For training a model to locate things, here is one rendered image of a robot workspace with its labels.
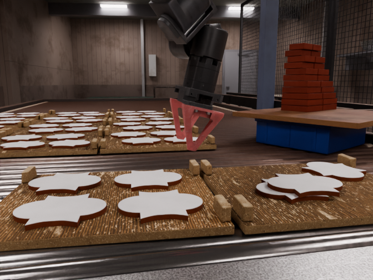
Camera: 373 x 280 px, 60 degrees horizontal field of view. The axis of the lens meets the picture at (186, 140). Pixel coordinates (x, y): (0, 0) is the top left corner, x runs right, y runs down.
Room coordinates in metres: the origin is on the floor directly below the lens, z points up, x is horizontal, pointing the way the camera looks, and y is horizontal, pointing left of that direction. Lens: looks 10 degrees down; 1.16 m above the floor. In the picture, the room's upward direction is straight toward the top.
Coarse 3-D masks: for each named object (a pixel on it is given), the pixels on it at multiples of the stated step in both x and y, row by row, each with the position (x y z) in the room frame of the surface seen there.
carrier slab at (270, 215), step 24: (216, 168) 0.82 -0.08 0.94; (240, 168) 0.82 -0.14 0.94; (264, 168) 0.82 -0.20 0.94; (288, 168) 0.82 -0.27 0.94; (216, 192) 0.64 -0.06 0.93; (240, 192) 0.63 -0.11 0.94; (360, 192) 0.63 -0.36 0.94; (264, 216) 0.51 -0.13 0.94; (288, 216) 0.51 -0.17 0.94; (312, 216) 0.51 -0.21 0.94; (336, 216) 0.51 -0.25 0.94; (360, 216) 0.51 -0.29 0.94
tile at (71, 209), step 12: (24, 204) 0.54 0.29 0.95; (36, 204) 0.54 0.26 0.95; (48, 204) 0.54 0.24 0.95; (60, 204) 0.54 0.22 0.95; (72, 204) 0.54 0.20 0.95; (84, 204) 0.54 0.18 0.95; (96, 204) 0.54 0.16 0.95; (24, 216) 0.49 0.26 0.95; (36, 216) 0.49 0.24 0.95; (48, 216) 0.49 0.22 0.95; (60, 216) 0.49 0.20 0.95; (72, 216) 0.49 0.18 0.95; (84, 216) 0.49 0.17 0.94; (96, 216) 0.50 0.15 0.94
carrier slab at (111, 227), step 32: (32, 192) 0.63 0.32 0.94; (96, 192) 0.63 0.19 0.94; (128, 192) 0.63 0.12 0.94; (192, 192) 0.63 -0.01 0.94; (0, 224) 0.48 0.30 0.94; (96, 224) 0.48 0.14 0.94; (128, 224) 0.48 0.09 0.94; (160, 224) 0.48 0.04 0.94; (192, 224) 0.48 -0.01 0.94; (224, 224) 0.48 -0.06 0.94
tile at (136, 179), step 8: (120, 176) 0.71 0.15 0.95; (128, 176) 0.71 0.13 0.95; (136, 176) 0.71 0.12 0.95; (144, 176) 0.71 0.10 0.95; (152, 176) 0.71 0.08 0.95; (160, 176) 0.71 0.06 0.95; (168, 176) 0.71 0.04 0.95; (176, 176) 0.71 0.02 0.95; (120, 184) 0.66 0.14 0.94; (128, 184) 0.66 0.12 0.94; (136, 184) 0.65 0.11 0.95; (144, 184) 0.65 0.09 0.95; (152, 184) 0.65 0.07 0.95; (160, 184) 0.65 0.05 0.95; (168, 184) 0.67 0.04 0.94
